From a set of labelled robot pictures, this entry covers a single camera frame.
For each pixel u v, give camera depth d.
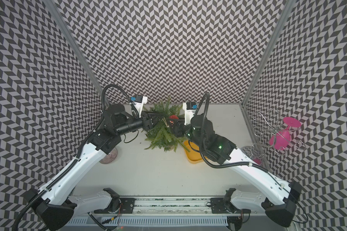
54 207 0.38
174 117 0.61
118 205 0.70
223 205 0.64
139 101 0.58
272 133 0.65
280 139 0.71
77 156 0.43
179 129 0.53
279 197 0.38
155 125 0.59
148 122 0.55
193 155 0.87
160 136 0.68
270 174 0.40
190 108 0.53
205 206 0.75
